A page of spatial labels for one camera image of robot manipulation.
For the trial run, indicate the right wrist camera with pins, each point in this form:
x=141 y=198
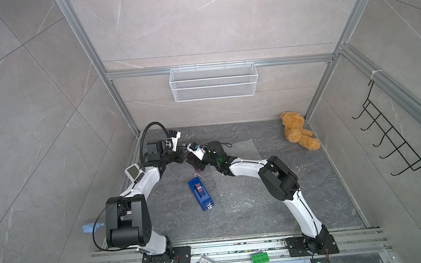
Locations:
x=196 y=150

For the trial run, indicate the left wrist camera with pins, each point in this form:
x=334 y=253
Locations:
x=173 y=137

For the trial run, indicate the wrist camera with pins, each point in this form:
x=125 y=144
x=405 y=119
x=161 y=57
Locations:
x=196 y=150
x=173 y=137

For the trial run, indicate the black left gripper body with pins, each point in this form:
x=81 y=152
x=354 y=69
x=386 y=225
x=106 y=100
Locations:
x=169 y=157

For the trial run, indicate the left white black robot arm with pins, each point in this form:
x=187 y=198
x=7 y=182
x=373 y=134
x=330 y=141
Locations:
x=128 y=222

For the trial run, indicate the blue tape dispenser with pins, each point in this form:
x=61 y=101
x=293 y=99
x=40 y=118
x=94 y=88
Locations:
x=200 y=193

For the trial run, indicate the black wall hook rack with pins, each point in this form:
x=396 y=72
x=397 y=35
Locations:
x=399 y=144

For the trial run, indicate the white digital clock display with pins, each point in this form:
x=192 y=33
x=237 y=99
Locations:
x=133 y=172

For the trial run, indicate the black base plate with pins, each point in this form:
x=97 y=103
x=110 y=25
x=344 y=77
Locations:
x=180 y=254
x=302 y=246

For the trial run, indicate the brown teddy bear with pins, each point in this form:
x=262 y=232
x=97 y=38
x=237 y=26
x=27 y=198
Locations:
x=295 y=132

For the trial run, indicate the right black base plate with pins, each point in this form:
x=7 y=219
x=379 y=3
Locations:
x=302 y=246

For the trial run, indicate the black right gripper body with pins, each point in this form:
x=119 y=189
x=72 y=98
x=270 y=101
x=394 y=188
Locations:
x=209 y=160

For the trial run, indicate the green toy brick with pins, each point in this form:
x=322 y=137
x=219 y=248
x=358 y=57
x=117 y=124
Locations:
x=261 y=257

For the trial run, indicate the white wire mesh basket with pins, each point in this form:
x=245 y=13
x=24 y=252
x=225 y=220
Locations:
x=213 y=82

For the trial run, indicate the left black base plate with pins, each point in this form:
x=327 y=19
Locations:
x=180 y=254

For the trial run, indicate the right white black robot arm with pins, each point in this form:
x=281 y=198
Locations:
x=280 y=181

